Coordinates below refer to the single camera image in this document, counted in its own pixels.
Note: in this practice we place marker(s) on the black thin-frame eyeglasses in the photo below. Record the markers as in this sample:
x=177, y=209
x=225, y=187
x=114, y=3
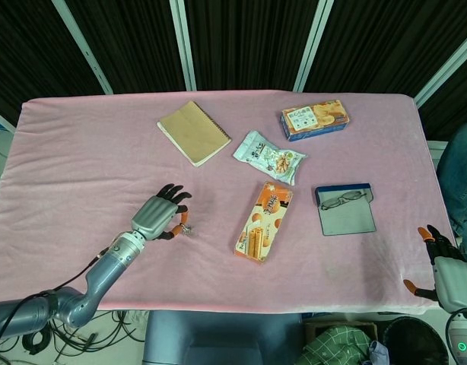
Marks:
x=328, y=205

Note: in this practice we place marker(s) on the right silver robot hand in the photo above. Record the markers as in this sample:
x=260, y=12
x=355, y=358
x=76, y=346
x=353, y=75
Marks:
x=456, y=283

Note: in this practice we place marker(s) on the grey robot torso base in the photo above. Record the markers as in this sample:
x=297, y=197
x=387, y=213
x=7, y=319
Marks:
x=218, y=338

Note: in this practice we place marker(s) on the brown spiral notebook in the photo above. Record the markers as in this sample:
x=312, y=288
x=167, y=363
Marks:
x=195, y=133

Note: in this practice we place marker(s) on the brown cardboard box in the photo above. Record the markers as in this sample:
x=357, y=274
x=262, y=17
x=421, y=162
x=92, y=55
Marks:
x=355, y=326

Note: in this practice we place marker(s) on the black pleated curtain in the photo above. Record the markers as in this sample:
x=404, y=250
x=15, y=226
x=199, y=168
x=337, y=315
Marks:
x=248, y=38

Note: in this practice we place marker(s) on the green plaid cloth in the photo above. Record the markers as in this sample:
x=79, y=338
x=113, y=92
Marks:
x=332, y=346

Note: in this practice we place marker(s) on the blue denim jeans leg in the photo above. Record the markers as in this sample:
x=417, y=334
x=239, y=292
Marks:
x=461, y=171

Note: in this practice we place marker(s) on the light blue fabric piece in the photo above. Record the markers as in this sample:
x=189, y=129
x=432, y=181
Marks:
x=378, y=353

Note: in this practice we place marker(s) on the slanted white frame post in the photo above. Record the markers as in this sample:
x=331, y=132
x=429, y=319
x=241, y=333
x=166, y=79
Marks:
x=84, y=49

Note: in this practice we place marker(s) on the open blue glasses case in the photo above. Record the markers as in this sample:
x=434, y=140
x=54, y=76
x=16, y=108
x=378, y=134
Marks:
x=347, y=220

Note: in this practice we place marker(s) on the double white frame post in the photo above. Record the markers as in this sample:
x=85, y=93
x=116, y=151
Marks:
x=183, y=45

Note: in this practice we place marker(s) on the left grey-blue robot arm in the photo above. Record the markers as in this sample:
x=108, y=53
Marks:
x=108, y=266

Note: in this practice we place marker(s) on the black trash bin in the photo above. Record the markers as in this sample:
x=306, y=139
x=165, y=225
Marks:
x=412, y=342

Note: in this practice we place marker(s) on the orange egg roll box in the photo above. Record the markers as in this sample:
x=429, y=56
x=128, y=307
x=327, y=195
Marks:
x=264, y=224

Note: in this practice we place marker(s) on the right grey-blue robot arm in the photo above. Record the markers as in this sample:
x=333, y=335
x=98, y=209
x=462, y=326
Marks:
x=461, y=342

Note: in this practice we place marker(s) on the blue biscuit box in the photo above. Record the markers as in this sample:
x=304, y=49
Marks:
x=317, y=119

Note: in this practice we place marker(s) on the silver snack bag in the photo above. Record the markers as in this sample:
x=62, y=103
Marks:
x=271, y=157

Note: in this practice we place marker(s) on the pink table cloth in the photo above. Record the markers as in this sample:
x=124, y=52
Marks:
x=294, y=273

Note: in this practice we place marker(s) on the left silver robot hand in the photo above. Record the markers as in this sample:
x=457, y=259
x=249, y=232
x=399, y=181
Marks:
x=155, y=218

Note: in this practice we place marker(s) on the small metal chain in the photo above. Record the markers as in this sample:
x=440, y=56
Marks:
x=186, y=229

